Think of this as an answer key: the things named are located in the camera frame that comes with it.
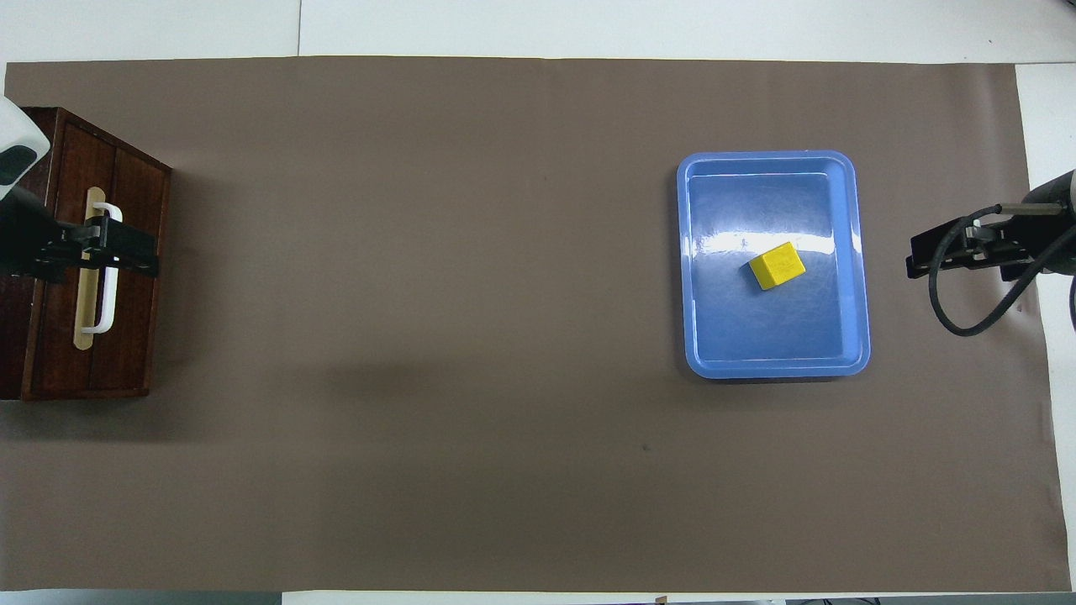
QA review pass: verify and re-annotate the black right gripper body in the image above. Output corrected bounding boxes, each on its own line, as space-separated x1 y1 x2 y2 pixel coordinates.
963 213 1052 283

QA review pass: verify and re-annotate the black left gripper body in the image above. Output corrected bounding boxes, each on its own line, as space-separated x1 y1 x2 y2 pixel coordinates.
0 187 95 283

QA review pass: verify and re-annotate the white drawer handle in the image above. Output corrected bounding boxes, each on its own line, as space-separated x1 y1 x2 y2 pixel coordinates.
81 202 124 335

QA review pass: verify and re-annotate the wooden drawer with dark front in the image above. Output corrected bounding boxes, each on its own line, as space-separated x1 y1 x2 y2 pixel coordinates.
24 116 172 396

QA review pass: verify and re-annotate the yellow cube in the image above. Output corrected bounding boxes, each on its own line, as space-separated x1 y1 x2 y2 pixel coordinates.
748 241 808 292

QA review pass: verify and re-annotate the dark wooden drawer cabinet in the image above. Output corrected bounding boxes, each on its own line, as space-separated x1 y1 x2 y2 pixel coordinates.
0 106 172 402

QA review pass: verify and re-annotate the blue plastic tray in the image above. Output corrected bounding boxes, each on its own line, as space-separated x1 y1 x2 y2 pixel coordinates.
677 150 872 381

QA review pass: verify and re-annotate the brown table mat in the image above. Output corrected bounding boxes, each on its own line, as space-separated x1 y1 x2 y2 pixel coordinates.
0 55 1073 594

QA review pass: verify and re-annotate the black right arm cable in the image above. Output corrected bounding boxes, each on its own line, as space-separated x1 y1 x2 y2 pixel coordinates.
926 203 1076 338

